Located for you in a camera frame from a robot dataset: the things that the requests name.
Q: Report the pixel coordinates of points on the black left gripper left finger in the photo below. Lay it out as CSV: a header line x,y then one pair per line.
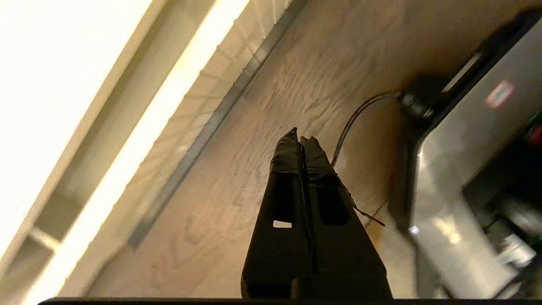
x,y
279,237

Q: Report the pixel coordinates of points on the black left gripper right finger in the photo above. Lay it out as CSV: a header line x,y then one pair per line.
x,y
338,245

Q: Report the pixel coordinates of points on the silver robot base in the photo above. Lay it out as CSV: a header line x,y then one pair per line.
x,y
457,169

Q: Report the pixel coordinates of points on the white tv cabinet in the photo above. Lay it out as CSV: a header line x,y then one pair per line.
x,y
51,84

